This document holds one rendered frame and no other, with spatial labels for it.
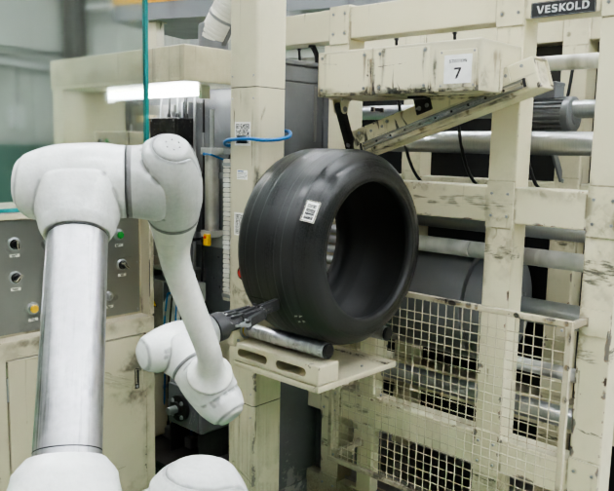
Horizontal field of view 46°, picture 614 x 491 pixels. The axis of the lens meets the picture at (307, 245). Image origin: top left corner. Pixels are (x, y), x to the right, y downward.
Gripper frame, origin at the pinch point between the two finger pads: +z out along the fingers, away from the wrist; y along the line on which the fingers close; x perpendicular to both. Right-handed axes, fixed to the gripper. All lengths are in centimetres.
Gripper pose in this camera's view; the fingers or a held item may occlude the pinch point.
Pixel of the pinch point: (268, 307)
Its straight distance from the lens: 197.1
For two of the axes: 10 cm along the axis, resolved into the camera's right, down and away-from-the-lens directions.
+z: 6.8, -2.2, 7.0
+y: -7.3, -1.0, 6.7
